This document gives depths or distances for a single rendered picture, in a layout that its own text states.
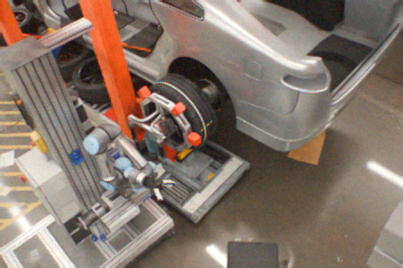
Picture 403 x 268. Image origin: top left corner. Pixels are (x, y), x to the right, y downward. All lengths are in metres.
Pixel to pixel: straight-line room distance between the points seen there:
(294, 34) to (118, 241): 2.56
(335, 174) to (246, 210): 0.98
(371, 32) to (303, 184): 1.66
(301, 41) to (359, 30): 0.64
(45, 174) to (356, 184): 2.81
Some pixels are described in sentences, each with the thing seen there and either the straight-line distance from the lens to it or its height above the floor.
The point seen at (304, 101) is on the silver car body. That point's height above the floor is 1.33.
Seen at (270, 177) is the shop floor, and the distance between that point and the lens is 4.11.
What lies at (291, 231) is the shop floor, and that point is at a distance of 3.79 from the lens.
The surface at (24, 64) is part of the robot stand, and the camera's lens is 2.41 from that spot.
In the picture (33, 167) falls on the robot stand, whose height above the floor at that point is 1.23.
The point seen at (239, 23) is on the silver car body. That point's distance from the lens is 2.94.
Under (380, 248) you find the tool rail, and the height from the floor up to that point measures 2.77.
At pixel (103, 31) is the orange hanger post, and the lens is 3.17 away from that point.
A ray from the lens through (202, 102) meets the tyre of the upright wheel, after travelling 3.30.
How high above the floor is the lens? 3.27
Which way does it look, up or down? 46 degrees down
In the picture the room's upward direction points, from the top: 7 degrees counter-clockwise
